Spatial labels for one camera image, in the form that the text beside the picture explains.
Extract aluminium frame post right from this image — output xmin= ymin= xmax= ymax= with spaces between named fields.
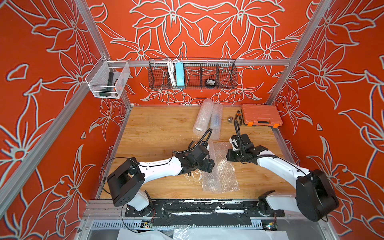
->
xmin=266 ymin=0 xmax=333 ymax=106

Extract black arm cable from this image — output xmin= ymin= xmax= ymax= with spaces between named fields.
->
xmin=171 ymin=127 xmax=214 ymax=157
xmin=233 ymin=119 xmax=280 ymax=164

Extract orange tool case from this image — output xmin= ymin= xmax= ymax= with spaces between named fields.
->
xmin=241 ymin=104 xmax=283 ymax=128

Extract black wire basket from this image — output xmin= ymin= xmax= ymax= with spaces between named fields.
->
xmin=148 ymin=58 xmax=239 ymax=90

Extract orange handled pliers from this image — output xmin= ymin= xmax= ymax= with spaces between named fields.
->
xmin=235 ymin=111 xmax=243 ymax=126

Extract aluminium frame post left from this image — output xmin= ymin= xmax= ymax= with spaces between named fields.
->
xmin=76 ymin=1 xmax=132 ymax=111

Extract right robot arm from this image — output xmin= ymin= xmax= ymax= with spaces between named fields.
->
xmin=227 ymin=134 xmax=340 ymax=222

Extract aluminium frame post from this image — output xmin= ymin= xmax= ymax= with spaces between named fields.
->
xmin=266 ymin=0 xmax=333 ymax=106
xmin=76 ymin=1 xmax=132 ymax=111

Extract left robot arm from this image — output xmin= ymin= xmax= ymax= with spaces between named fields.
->
xmin=107 ymin=143 xmax=215 ymax=211

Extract bubble wrap sheet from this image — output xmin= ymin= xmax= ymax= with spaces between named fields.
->
xmin=214 ymin=142 xmax=240 ymax=194

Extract aluminium left side bar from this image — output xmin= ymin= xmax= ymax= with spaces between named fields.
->
xmin=1 ymin=83 xmax=89 ymax=217

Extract white cable bundle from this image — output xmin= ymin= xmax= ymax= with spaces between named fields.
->
xmin=166 ymin=59 xmax=177 ymax=88

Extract dark green flashlight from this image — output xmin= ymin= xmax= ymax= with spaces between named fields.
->
xmin=99 ymin=72 xmax=114 ymax=97

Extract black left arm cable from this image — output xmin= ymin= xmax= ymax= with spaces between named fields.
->
xmin=171 ymin=127 xmax=214 ymax=157

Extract small black device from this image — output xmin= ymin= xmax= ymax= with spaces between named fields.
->
xmin=205 ymin=79 xmax=217 ymax=88

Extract light blue box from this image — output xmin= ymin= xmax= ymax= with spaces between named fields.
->
xmin=175 ymin=62 xmax=185 ymax=88

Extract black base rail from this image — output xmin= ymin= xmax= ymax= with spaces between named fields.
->
xmin=121 ymin=199 xmax=286 ymax=231

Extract clear acrylic box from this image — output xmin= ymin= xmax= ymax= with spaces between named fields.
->
xmin=86 ymin=56 xmax=131 ymax=99

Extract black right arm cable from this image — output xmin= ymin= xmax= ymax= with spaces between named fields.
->
xmin=233 ymin=119 xmax=280 ymax=164

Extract aluminium horizontal back bar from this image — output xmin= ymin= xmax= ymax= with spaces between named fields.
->
xmin=107 ymin=59 xmax=291 ymax=68

